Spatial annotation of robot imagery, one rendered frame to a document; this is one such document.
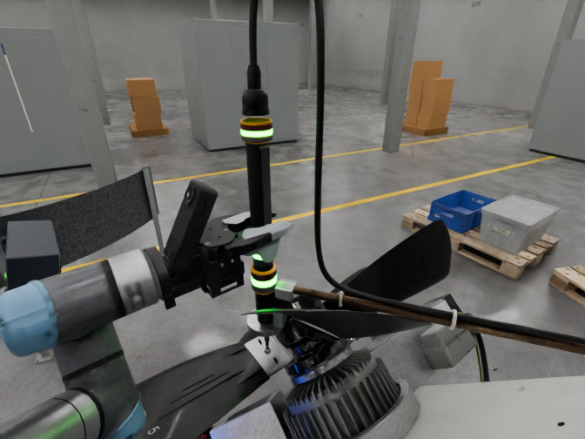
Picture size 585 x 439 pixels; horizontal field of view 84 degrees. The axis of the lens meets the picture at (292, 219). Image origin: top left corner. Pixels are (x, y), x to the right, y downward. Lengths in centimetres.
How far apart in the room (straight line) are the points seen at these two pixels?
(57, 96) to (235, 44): 298
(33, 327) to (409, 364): 68
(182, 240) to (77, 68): 430
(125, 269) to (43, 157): 625
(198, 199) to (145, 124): 819
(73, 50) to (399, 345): 443
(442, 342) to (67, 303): 68
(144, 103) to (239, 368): 807
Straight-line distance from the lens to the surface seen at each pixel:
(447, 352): 81
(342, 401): 64
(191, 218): 43
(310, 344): 69
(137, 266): 44
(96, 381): 53
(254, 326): 62
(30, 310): 44
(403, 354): 81
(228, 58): 666
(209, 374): 66
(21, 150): 667
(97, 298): 43
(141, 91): 850
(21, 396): 257
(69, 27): 469
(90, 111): 472
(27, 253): 109
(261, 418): 77
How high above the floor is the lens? 170
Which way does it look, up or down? 27 degrees down
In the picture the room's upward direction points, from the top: straight up
